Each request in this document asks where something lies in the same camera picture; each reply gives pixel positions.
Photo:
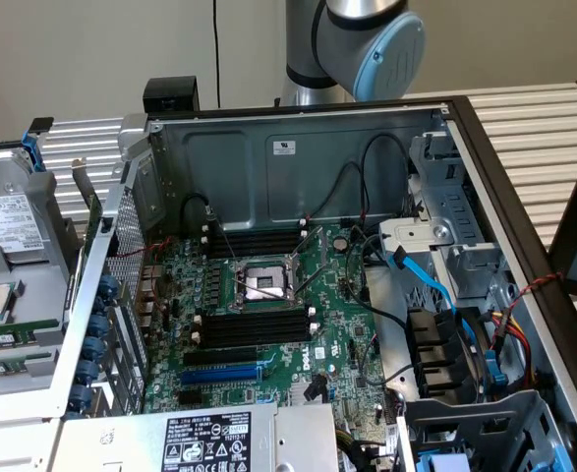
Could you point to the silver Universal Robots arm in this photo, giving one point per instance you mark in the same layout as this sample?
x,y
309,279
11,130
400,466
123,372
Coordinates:
x,y
317,49

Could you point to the black RAM slot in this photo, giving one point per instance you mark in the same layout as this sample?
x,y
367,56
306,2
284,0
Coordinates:
x,y
258,317
258,332
258,241
258,324
258,247
258,234
258,253
258,340

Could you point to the metal socket cover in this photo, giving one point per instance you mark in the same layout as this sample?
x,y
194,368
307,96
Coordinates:
x,y
295,270

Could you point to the round coin battery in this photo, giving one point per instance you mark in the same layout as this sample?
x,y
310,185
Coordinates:
x,y
340,243

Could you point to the thin metal locking lever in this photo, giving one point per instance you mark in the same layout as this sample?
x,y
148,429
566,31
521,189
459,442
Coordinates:
x,y
229,246
317,280

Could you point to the CPU socket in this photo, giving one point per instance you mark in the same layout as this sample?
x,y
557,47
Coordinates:
x,y
263,285

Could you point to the grey open PC case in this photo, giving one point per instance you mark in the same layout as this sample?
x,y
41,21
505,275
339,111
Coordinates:
x,y
317,187

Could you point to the white case label sticker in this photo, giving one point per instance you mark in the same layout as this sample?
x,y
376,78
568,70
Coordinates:
x,y
280,147

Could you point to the green Dell motherboard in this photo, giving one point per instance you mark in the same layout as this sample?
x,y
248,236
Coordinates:
x,y
337,314

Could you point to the grey metal disk bay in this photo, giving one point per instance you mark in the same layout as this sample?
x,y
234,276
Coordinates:
x,y
416,233

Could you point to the long black expansion slot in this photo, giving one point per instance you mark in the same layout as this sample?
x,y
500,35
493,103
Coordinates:
x,y
219,357

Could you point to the black power plug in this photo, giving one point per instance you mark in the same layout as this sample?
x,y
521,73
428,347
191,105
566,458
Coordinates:
x,y
317,388

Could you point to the blue expansion slot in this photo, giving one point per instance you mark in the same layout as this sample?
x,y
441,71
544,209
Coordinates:
x,y
219,376

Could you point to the silver chipset heat sink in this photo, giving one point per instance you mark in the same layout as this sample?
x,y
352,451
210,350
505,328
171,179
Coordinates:
x,y
300,393

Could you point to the black fan shroud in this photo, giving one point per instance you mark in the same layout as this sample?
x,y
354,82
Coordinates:
x,y
435,344

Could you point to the black box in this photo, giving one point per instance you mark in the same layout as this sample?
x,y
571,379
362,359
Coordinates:
x,y
170,93

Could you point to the blue card latch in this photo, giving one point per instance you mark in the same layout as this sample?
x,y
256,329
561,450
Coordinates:
x,y
94,347
88,370
99,325
107,290
79,395

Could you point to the short black expansion slot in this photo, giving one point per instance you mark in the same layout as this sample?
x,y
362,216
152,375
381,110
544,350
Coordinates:
x,y
190,398

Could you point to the green graphics card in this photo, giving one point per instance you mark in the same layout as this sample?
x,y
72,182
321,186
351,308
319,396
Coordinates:
x,y
94,216

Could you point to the grey parts rack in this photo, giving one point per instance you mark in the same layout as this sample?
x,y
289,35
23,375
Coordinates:
x,y
42,305

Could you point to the grey power supply unit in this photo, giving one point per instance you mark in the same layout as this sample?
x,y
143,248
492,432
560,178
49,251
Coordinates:
x,y
121,442

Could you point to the blue disk carrier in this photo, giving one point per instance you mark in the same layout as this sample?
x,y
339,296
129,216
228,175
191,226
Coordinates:
x,y
32,147

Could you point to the grey perforated drive cage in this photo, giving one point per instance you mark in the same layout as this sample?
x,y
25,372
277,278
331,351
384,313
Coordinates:
x,y
489,418

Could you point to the silver hard disk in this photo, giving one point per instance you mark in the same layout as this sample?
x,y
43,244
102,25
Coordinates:
x,y
8,221

